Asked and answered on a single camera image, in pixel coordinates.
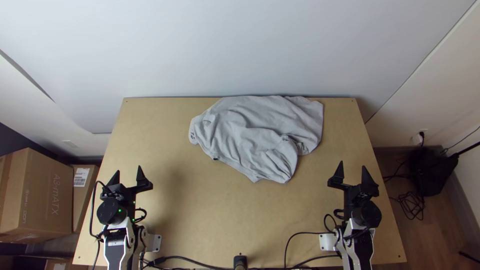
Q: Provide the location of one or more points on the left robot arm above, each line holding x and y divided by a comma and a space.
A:
117, 243

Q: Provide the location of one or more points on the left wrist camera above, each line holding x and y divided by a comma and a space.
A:
114, 195

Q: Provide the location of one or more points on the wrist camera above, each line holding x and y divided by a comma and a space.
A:
114, 195
363, 195

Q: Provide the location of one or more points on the grey t-shirt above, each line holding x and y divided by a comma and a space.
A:
258, 135

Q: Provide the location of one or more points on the large brown cardboard box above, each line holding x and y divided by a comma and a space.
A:
33, 195

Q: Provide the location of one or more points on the labelled brown cardboard box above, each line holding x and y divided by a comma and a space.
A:
84, 195

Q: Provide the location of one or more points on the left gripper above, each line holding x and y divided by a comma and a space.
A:
129, 200

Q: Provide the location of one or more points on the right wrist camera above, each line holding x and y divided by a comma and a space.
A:
363, 195

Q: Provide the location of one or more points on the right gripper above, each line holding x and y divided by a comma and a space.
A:
350, 198

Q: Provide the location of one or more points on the white wall outlet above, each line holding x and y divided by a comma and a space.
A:
417, 138

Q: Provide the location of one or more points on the black bag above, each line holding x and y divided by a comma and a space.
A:
431, 172

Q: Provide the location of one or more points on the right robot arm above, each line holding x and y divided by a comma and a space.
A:
358, 243

